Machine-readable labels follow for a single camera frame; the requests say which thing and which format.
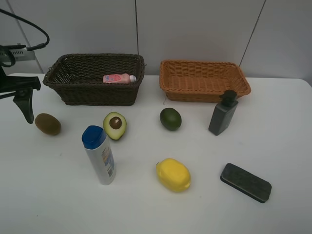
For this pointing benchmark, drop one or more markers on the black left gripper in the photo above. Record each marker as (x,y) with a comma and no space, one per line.
(21,88)

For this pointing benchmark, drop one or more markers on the white bottle blue cap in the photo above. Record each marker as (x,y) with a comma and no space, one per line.
(97,146)

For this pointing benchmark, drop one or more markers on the dark green whole avocado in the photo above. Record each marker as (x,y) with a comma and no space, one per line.
(170,119)

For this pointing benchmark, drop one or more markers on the dark brown wicker basket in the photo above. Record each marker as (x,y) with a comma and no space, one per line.
(78,79)

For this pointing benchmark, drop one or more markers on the yellow lemon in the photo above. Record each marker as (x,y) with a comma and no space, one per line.
(173,175)

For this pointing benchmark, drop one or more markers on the orange wicker basket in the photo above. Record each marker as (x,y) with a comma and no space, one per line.
(198,81)

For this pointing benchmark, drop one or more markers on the brown kiwi fruit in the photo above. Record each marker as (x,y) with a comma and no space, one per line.
(48,124)

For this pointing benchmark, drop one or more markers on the dark grey pump bottle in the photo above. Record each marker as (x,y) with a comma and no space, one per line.
(223,112)

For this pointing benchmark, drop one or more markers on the pink bottle white cap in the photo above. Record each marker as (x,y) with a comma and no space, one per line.
(119,78)

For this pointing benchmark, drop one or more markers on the halved avocado with pit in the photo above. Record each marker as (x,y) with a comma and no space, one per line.
(115,125)

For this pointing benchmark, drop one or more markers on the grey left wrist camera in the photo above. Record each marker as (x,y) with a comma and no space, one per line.
(16,53)

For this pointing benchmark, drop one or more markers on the black whiteboard eraser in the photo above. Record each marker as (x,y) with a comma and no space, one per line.
(245,182)

